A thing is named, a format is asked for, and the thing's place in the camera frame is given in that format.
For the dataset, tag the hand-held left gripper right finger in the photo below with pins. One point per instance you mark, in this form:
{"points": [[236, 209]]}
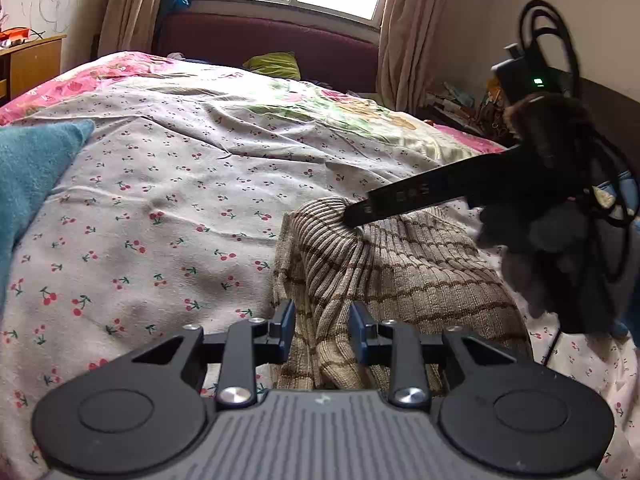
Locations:
{"points": [[356, 332]]}

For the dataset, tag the dark glossy wooden board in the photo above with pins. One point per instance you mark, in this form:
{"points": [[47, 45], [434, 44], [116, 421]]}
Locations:
{"points": [[617, 110]]}

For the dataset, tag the teal knit garment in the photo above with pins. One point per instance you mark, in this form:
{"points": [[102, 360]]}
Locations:
{"points": [[30, 170]]}

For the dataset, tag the beige curtain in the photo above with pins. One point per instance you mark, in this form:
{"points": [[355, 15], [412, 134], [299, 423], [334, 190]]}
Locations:
{"points": [[415, 35], [135, 5]]}

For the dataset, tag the yellow-green pillow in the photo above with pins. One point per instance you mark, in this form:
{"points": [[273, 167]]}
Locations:
{"points": [[272, 66]]}

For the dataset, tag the pink floral quilt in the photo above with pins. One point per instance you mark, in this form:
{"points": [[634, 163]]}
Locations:
{"points": [[75, 80]]}

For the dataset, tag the person's right hand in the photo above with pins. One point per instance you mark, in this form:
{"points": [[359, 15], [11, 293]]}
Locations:
{"points": [[540, 245]]}

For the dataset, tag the beige striped knit sweater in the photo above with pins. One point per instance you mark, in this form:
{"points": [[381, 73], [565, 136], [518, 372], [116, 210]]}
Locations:
{"points": [[410, 270]]}

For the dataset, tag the cherry print bed sheet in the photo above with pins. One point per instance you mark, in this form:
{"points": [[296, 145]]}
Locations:
{"points": [[175, 210]]}

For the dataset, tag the maroon padded headboard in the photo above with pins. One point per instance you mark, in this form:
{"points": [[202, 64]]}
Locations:
{"points": [[225, 35]]}

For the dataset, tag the orange items on nightstand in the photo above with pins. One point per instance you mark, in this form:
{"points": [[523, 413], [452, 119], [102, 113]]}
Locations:
{"points": [[12, 35]]}

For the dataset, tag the wooden nightstand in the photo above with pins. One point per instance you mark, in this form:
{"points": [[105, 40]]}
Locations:
{"points": [[35, 65]]}

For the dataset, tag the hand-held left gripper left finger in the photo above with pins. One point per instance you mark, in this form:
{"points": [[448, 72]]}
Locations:
{"points": [[287, 332]]}

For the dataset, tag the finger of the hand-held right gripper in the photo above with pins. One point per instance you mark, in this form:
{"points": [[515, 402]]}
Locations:
{"points": [[400, 197]]}

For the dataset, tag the pile of bedside clutter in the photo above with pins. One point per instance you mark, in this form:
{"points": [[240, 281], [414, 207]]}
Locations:
{"points": [[460, 110]]}

